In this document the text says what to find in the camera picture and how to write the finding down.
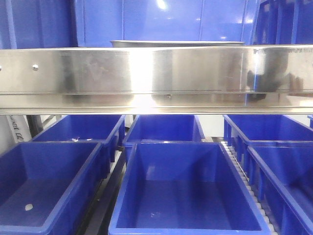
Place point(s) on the large blue crate behind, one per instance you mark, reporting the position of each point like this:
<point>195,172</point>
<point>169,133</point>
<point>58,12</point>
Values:
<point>99,22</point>

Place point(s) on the blue bin lower centre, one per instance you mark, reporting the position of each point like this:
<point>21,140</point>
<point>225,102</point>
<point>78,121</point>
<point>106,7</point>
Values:
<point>184,188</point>

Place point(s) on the blue bin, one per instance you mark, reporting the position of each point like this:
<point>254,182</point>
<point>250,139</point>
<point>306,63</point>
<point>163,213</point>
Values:
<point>45,188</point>
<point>282,179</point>
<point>107,129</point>
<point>184,188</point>
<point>242,131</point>
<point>163,128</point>

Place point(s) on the silver metal tray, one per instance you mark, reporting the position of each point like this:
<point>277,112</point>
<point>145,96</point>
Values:
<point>130,43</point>

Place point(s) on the blue bin rear right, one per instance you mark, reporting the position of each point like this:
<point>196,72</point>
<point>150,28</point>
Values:
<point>242,131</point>

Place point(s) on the blue bin rear left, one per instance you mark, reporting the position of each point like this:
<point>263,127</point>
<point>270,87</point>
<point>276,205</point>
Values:
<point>107,129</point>

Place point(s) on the blue crate upper left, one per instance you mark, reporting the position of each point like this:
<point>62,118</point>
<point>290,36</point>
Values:
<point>37,24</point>

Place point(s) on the metal roller track rail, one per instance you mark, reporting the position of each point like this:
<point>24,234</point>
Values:
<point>233,156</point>

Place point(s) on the blue bin rear centre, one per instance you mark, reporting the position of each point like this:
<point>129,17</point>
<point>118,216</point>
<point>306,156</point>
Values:
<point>163,128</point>

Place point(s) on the blue bin lower left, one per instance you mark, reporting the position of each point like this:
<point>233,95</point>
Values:
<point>45,188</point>

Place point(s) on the blue bin lower right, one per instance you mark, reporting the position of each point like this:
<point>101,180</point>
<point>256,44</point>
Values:
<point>282,179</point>

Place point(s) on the blue crate upper right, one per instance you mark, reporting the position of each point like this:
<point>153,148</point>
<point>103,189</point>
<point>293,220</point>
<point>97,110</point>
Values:
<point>284,22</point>

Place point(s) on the stainless steel shelf rail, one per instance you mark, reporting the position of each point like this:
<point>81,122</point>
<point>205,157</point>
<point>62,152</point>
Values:
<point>193,80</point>

